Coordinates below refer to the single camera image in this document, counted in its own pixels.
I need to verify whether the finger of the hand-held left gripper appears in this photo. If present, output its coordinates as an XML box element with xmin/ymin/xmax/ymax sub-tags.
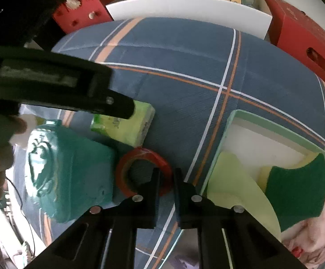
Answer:
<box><xmin>76</xmin><ymin>88</ymin><xmax>136</xmax><ymax>119</ymax></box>

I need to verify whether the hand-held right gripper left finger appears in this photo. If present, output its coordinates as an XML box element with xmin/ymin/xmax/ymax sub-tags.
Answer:
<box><xmin>25</xmin><ymin>167</ymin><xmax>163</xmax><ymax>269</ymax></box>

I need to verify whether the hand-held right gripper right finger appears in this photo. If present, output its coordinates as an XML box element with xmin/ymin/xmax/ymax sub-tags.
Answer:
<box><xmin>175</xmin><ymin>168</ymin><xmax>306</xmax><ymax>269</ymax></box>

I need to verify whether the green tissue pack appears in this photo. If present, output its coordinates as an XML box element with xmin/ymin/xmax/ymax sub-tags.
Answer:
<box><xmin>91</xmin><ymin>101</ymin><xmax>155</xmax><ymax>148</ymax></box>

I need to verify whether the red tape roll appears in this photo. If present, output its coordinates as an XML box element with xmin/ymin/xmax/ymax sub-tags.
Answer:
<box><xmin>116</xmin><ymin>147</ymin><xmax>173</xmax><ymax>198</ymax></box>

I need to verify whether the light green cloth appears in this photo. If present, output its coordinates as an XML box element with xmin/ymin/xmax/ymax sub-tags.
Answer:
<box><xmin>207</xmin><ymin>151</ymin><xmax>282</xmax><ymax>241</ymax></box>

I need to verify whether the teal shallow box tray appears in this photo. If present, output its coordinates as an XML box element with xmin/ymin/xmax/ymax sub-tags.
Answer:
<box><xmin>151</xmin><ymin>109</ymin><xmax>325</xmax><ymax>269</ymax></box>

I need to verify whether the green and yellow sponge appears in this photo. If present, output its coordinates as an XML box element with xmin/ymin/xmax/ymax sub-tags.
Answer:
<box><xmin>259</xmin><ymin>153</ymin><xmax>325</xmax><ymax>232</ymax></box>

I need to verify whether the pink and white fluffy cloth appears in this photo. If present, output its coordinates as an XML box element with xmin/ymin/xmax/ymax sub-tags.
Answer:
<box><xmin>283</xmin><ymin>185</ymin><xmax>325</xmax><ymax>269</ymax></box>

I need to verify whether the blue plaid tablecloth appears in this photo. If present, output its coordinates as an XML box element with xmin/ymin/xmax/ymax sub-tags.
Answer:
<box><xmin>11</xmin><ymin>17</ymin><xmax>325</xmax><ymax>269</ymax></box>

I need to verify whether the teal plastic toy box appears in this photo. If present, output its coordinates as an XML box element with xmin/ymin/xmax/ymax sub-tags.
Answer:
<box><xmin>25</xmin><ymin>120</ymin><xmax>115</xmax><ymax>222</ymax></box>

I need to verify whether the red felt handbag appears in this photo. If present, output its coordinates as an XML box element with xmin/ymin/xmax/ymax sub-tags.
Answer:
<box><xmin>52</xmin><ymin>0</ymin><xmax>114</xmax><ymax>34</ymax></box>

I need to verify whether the white board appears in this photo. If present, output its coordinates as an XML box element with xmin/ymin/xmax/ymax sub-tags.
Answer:
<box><xmin>106</xmin><ymin>0</ymin><xmax>273</xmax><ymax>40</ymax></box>

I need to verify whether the red cardboard box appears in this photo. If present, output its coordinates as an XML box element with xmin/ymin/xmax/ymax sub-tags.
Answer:
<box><xmin>265</xmin><ymin>0</ymin><xmax>325</xmax><ymax>98</ymax></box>

